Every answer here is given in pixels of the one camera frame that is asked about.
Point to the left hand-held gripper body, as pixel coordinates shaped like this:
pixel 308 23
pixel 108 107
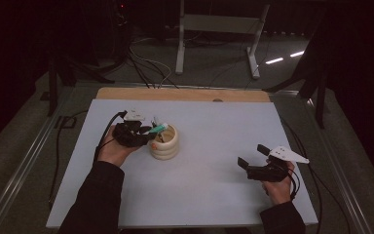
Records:
pixel 128 135

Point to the person's left hand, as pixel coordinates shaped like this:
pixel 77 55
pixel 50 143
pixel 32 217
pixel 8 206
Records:
pixel 113 152

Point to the metal floor rail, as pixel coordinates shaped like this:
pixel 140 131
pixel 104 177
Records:
pixel 22 165
pixel 341 169

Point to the green white glue stick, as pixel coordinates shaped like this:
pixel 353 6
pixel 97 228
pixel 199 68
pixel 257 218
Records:
pixel 159 128

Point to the person's right hand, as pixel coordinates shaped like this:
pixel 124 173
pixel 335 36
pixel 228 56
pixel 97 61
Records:
pixel 280 191

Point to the black tripod stand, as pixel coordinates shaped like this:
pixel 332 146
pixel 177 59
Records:
pixel 319 97

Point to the cream ribbed pen holder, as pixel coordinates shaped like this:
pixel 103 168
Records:
pixel 165 149

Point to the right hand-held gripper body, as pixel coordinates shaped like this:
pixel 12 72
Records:
pixel 285 154

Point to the white metal stand frame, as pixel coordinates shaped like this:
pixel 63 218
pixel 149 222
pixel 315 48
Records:
pixel 219 23

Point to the white table mat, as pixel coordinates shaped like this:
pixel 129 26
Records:
pixel 207 195

